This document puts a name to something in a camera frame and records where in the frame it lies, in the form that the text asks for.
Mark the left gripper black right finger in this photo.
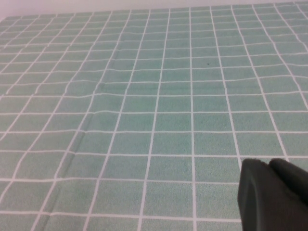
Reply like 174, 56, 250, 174
268, 158, 308, 204

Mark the green white-checked tablecloth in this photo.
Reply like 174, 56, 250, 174
0, 2, 308, 231

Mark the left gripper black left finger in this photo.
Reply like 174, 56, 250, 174
237, 158, 308, 231

